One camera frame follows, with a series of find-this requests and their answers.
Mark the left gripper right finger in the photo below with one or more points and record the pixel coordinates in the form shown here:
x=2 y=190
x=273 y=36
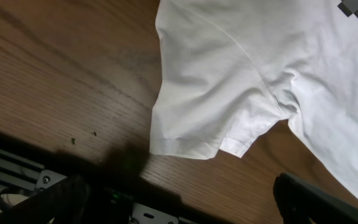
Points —
x=303 y=203

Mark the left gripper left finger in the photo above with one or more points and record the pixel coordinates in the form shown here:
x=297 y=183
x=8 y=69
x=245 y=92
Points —
x=64 y=202

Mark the white robot print t-shirt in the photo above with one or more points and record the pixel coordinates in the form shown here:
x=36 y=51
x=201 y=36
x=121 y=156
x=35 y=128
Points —
x=233 y=69

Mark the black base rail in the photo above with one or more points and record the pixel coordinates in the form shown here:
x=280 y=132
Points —
x=19 y=175

